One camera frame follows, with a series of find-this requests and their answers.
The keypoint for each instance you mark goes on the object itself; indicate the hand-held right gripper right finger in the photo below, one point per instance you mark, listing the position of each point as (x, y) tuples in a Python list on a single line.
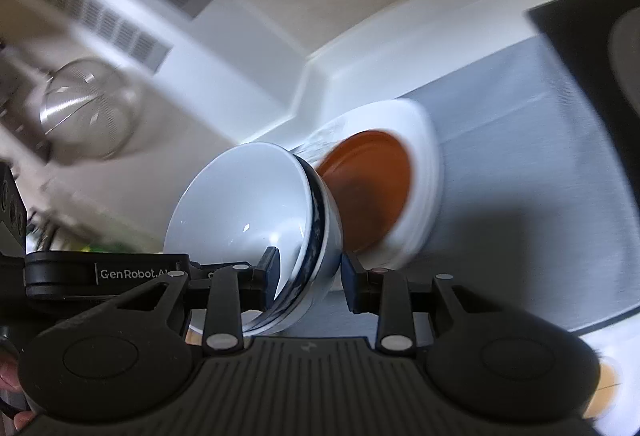
[(350, 281)]

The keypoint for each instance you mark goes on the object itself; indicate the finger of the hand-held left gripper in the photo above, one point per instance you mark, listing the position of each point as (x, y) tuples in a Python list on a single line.
[(202, 266)]

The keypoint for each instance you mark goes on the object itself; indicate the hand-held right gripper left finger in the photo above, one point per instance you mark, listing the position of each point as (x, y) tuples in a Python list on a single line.
[(272, 281)]

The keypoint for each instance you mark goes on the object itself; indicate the white bowl with blue rim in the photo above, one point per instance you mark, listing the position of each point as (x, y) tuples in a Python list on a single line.
[(240, 206)]

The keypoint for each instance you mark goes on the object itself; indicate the brown round plate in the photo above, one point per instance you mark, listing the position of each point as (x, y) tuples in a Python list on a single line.
[(372, 186)]

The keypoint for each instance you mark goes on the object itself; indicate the person's left hand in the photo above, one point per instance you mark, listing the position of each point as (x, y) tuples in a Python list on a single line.
[(6, 378)]

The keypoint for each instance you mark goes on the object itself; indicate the grey drying mat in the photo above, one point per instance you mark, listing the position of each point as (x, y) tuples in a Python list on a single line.
[(510, 176)]

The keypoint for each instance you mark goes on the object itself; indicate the white printed cloth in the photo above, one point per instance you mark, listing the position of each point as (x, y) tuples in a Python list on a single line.
[(607, 366)]

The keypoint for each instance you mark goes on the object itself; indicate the black glass gas stove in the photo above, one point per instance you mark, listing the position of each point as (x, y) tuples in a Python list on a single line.
[(585, 46)]

